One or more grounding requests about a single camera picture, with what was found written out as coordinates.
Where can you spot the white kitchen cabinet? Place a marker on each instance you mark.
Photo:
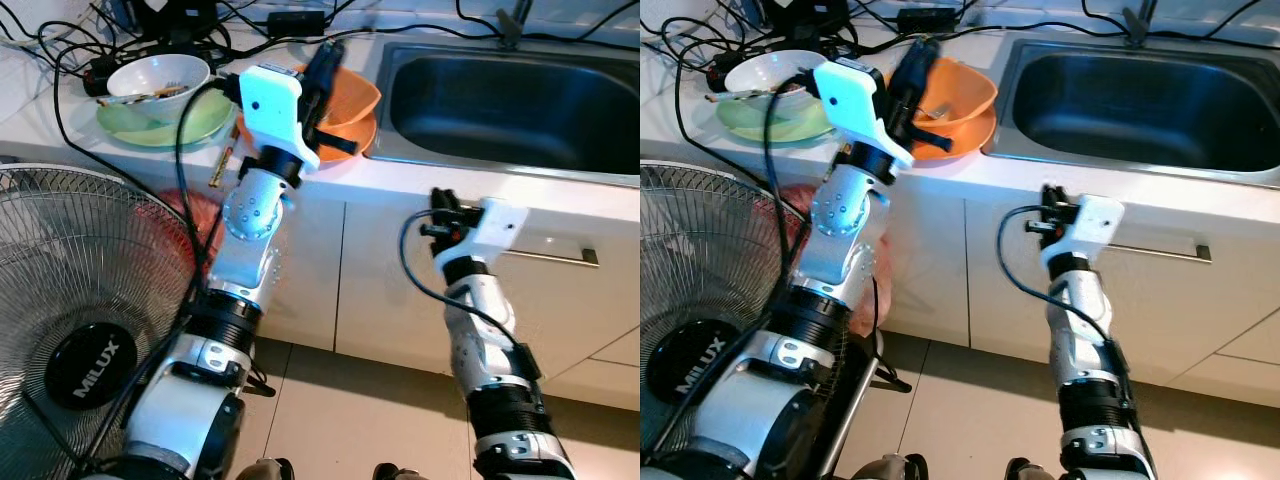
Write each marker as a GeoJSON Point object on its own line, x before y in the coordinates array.
{"type": "Point", "coordinates": [370, 280]}
{"type": "Point", "coordinates": [940, 280]}

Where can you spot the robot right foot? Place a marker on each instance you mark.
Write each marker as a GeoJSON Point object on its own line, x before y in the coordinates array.
{"type": "Point", "coordinates": [398, 472]}
{"type": "Point", "coordinates": [1028, 470]}

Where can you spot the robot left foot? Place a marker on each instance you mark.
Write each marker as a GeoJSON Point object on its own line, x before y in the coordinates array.
{"type": "Point", "coordinates": [890, 470]}

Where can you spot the black box with white label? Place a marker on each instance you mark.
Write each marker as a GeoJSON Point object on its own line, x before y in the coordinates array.
{"type": "Point", "coordinates": [810, 12]}
{"type": "Point", "coordinates": [175, 15]}

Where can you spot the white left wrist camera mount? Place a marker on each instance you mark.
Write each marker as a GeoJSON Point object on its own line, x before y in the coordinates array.
{"type": "Point", "coordinates": [850, 100]}
{"type": "Point", "coordinates": [268, 105]}

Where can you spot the orange plate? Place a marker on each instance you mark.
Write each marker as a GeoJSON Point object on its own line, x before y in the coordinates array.
{"type": "Point", "coordinates": [362, 142]}
{"type": "Point", "coordinates": [978, 138]}

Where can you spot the green plate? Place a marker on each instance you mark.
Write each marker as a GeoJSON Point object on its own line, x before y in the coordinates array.
{"type": "Point", "coordinates": [160, 132]}
{"type": "Point", "coordinates": [760, 127]}

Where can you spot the white bowl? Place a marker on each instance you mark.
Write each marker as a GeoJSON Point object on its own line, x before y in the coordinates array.
{"type": "Point", "coordinates": [150, 72]}
{"type": "Point", "coordinates": [770, 68]}

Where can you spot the black power strip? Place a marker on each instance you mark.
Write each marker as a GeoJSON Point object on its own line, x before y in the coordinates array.
{"type": "Point", "coordinates": [725, 70]}
{"type": "Point", "coordinates": [105, 75]}

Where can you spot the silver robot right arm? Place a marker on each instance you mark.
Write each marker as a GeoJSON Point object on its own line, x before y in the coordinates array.
{"type": "Point", "coordinates": [1085, 340]}
{"type": "Point", "coordinates": [480, 340]}

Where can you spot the grey metal stand leg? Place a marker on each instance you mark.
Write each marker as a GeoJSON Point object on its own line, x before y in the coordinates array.
{"type": "Point", "coordinates": [855, 400]}

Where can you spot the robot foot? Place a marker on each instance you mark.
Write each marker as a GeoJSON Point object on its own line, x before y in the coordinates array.
{"type": "Point", "coordinates": [890, 470]}
{"type": "Point", "coordinates": [398, 472]}
{"type": "Point", "coordinates": [1028, 470]}

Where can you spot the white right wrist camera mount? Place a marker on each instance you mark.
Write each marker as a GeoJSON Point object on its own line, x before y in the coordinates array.
{"type": "Point", "coordinates": [1085, 222]}
{"type": "Point", "coordinates": [490, 228]}

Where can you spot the grey standing fan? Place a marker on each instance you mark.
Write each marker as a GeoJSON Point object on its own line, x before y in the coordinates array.
{"type": "Point", "coordinates": [700, 300]}
{"type": "Point", "coordinates": [80, 320]}

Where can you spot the orange bowl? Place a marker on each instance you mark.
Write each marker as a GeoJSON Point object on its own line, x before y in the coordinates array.
{"type": "Point", "coordinates": [360, 100]}
{"type": "Point", "coordinates": [968, 92]}

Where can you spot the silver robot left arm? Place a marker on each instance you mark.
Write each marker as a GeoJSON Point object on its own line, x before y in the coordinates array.
{"type": "Point", "coordinates": [250, 215]}
{"type": "Point", "coordinates": [845, 215]}

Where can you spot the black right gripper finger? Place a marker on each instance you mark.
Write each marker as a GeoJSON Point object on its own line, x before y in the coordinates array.
{"type": "Point", "coordinates": [454, 201]}
{"type": "Point", "coordinates": [438, 199]}
{"type": "Point", "coordinates": [1062, 197]}
{"type": "Point", "coordinates": [1047, 195]}

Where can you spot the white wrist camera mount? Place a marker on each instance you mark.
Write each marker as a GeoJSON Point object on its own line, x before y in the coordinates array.
{"type": "Point", "coordinates": [1085, 222]}
{"type": "Point", "coordinates": [490, 228]}
{"type": "Point", "coordinates": [850, 100]}
{"type": "Point", "coordinates": [268, 105]}

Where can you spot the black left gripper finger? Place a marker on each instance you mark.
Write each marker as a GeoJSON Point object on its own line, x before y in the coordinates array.
{"type": "Point", "coordinates": [926, 62]}
{"type": "Point", "coordinates": [333, 65]}
{"type": "Point", "coordinates": [312, 75]}
{"type": "Point", "coordinates": [902, 72]}

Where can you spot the black power adapter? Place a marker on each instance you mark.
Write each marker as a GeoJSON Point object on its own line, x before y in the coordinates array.
{"type": "Point", "coordinates": [925, 15]}
{"type": "Point", "coordinates": [295, 18]}

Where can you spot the stainless steel sink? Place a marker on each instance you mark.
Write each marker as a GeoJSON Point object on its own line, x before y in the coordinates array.
{"type": "Point", "coordinates": [500, 100]}
{"type": "Point", "coordinates": [1130, 100]}

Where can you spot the chrome sink faucet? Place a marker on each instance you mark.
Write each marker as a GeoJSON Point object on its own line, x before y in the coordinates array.
{"type": "Point", "coordinates": [1135, 20]}
{"type": "Point", "coordinates": [513, 22]}

